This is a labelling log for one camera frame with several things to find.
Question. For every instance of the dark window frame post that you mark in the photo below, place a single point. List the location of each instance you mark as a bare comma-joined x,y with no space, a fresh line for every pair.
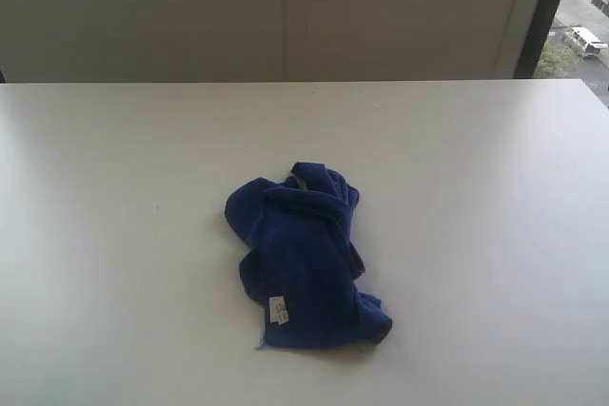
535,39

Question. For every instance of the white label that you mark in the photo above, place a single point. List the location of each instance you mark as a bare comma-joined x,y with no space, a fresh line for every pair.
278,312

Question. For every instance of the blue microfibre towel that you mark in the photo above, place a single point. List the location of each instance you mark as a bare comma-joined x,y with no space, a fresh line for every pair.
298,233

